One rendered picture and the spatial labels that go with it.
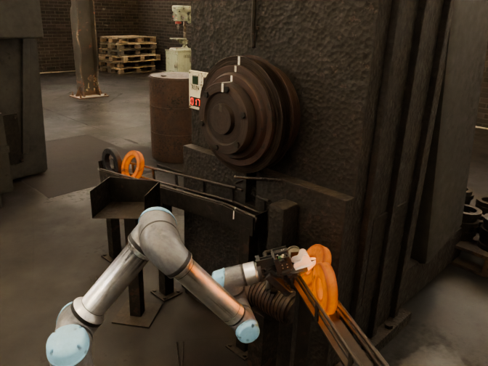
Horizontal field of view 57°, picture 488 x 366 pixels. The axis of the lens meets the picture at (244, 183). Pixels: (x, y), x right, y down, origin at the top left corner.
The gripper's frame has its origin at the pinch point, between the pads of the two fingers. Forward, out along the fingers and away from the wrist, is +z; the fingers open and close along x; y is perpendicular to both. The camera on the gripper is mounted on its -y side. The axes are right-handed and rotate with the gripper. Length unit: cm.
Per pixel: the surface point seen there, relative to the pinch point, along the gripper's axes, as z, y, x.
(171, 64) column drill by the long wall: -105, -32, 878
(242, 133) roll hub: -13, 40, 35
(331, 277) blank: 0.8, 7.7, -20.3
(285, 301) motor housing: -13.0, -17.5, 6.1
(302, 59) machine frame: 16, 59, 45
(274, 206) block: -7.9, 8.9, 30.4
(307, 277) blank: -4.3, -2.2, -4.3
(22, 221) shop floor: -184, -33, 186
